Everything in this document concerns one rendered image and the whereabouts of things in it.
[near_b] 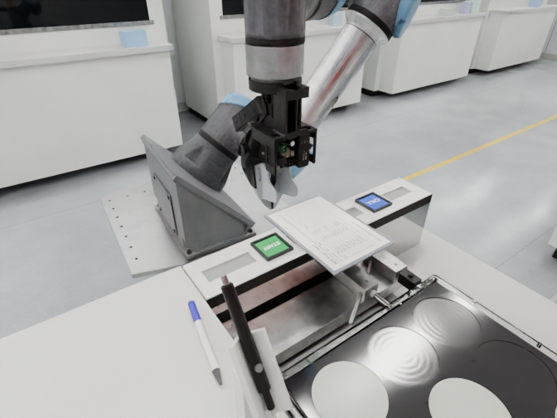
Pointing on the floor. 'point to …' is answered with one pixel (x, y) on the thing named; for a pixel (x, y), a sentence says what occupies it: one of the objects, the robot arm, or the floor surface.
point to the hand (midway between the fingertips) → (268, 200)
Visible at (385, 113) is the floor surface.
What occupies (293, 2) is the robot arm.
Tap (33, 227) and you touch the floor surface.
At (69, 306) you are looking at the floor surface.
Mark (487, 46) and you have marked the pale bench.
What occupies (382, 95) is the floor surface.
